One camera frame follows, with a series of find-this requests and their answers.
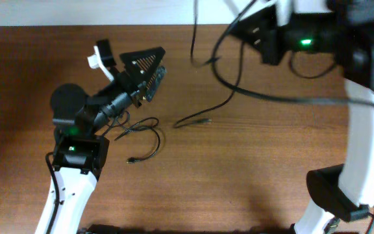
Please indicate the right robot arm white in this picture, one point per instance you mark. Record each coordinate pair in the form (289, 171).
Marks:
(344, 192)

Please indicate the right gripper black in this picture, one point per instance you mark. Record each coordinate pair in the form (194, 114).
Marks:
(269, 47)

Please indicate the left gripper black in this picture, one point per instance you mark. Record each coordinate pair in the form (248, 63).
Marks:
(132, 80)

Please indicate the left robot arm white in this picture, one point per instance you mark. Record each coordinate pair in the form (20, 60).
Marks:
(79, 155)

